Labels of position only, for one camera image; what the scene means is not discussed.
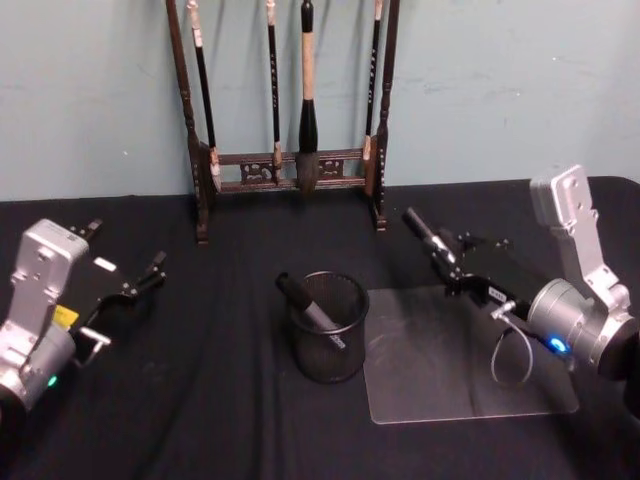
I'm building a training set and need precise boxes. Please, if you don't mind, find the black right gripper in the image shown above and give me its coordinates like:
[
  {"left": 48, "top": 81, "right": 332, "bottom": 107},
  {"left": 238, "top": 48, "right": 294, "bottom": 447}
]
[{"left": 438, "top": 228, "right": 545, "bottom": 322}]

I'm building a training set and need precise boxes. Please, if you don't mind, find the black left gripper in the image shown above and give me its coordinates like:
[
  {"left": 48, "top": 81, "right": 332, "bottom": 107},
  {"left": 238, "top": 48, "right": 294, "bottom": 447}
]
[{"left": 53, "top": 217, "right": 168, "bottom": 332}]

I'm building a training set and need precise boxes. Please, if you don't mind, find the black and grey marker pen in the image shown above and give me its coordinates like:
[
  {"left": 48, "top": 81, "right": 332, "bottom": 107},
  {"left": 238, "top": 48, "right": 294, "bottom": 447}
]
[
  {"left": 274, "top": 271, "right": 349, "bottom": 352},
  {"left": 402, "top": 206, "right": 460, "bottom": 276}
]

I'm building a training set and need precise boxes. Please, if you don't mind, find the clear plastic board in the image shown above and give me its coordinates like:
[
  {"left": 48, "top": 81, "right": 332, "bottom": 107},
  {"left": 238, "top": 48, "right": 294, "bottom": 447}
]
[{"left": 363, "top": 285, "right": 581, "bottom": 426}]

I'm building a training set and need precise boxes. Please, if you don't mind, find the black mesh pen cup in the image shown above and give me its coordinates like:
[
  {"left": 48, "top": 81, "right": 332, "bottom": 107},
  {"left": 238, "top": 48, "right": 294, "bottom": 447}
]
[{"left": 287, "top": 270, "right": 371, "bottom": 386}]

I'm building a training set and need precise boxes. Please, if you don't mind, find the dark wooden brush rack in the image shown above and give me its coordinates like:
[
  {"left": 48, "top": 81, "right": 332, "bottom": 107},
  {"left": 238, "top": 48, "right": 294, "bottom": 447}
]
[{"left": 164, "top": 0, "right": 402, "bottom": 246}]

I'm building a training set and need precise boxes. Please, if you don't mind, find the thin black calligraphy brush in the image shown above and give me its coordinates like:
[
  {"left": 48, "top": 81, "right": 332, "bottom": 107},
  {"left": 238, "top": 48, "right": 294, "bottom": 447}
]
[
  {"left": 361, "top": 0, "right": 386, "bottom": 162},
  {"left": 185, "top": 0, "right": 223, "bottom": 192},
  {"left": 265, "top": 0, "right": 284, "bottom": 185}
]

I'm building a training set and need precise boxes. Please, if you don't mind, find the black table cloth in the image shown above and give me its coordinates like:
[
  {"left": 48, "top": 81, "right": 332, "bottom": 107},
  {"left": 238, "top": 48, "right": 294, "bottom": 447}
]
[{"left": 0, "top": 174, "right": 640, "bottom": 480}]

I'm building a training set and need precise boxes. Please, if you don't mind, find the large thick calligraphy brush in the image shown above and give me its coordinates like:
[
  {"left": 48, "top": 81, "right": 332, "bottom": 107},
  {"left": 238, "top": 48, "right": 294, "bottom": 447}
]
[{"left": 295, "top": 0, "right": 322, "bottom": 196}]

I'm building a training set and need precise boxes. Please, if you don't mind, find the thin right wrist cable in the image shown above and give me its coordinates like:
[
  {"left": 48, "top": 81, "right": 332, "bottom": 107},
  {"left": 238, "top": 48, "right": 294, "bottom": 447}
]
[{"left": 490, "top": 299, "right": 535, "bottom": 387}]

